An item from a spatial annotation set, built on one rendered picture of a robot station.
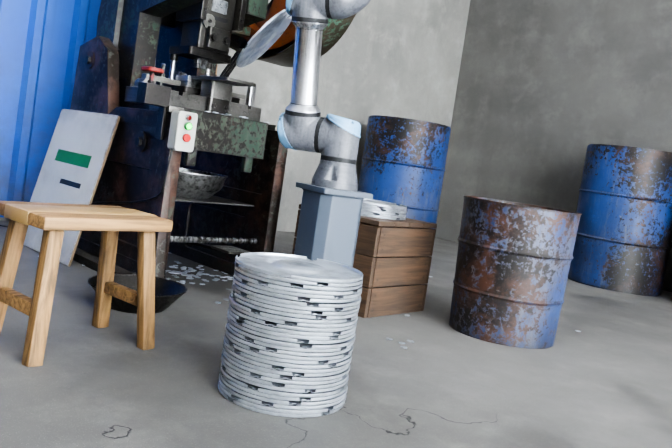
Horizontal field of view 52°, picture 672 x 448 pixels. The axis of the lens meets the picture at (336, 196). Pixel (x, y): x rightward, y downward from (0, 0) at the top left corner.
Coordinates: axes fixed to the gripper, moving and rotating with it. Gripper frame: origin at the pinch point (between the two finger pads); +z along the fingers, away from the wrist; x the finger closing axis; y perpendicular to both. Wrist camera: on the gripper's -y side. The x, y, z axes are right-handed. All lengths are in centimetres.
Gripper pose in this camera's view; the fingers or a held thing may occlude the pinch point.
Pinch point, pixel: (289, 15)
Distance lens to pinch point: 259.0
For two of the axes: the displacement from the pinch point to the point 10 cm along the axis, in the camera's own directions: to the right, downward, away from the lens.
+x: 5.9, 8.0, 1.1
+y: 0.9, 0.6, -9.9
